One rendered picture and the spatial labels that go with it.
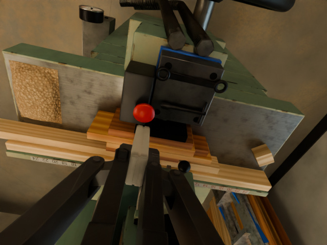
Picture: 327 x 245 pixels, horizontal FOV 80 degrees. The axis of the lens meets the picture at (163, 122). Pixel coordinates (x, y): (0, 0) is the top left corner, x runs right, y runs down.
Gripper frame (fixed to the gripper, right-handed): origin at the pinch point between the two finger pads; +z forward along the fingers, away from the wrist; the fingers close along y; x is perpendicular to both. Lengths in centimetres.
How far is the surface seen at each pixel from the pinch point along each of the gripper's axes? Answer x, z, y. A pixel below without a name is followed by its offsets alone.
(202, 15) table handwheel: 17.8, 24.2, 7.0
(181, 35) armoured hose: 12.2, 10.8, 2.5
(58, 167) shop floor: -112, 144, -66
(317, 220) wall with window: -73, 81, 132
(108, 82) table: 1.9, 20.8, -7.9
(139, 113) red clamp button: 1.4, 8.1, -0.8
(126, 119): -0.8, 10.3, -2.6
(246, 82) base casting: 7.4, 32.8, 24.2
